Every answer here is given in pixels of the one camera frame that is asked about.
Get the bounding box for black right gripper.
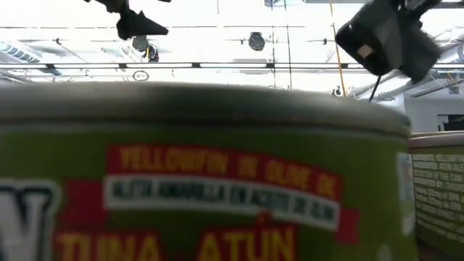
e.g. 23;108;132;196
335;0;444;85

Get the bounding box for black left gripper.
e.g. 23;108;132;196
83;0;170;41

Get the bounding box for green label tuna can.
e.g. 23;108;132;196
0;81;418;261
407;130;464;260

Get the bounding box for long ceiling light bar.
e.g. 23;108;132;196
0;62;464;70

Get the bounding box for silver ventilation duct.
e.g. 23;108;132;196
0;38;65;75
357;68;464;104

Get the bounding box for yellow hanging cable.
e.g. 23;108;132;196
328;0;348;99

